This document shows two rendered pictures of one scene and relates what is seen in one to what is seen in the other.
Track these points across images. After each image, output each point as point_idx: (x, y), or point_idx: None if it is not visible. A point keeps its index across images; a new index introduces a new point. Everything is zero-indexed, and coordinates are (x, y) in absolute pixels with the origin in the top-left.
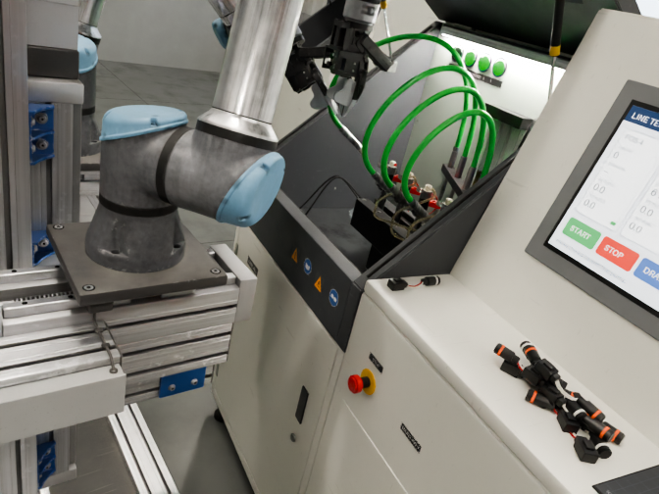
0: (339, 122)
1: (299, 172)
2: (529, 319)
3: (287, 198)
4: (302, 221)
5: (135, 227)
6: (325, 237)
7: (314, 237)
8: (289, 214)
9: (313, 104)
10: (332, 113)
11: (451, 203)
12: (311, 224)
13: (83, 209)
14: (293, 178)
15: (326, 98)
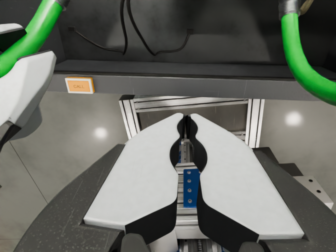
0: (45, 13)
1: (11, 1)
2: None
3: (135, 79)
4: (205, 91)
5: None
6: (254, 83)
7: (250, 97)
8: (181, 96)
9: (31, 129)
10: (32, 51)
11: None
12: (218, 84)
13: (167, 234)
14: (24, 12)
15: (27, 119)
